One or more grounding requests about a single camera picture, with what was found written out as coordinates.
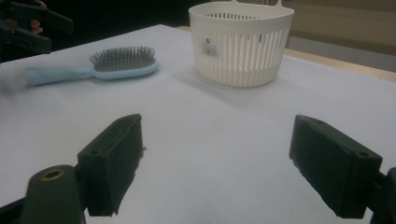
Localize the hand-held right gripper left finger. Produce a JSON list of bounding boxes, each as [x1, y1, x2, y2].
[[77, 113, 144, 217]]

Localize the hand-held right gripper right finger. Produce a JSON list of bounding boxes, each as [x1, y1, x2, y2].
[[289, 115, 383, 218]]

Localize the light blue hairbrush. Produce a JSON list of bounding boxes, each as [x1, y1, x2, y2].
[[24, 46, 159, 87]]

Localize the white slotted plastic basket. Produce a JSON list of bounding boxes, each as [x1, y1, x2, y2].
[[188, 0, 295, 89]]

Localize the white table mat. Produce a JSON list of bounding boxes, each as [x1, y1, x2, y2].
[[0, 23, 396, 224]]

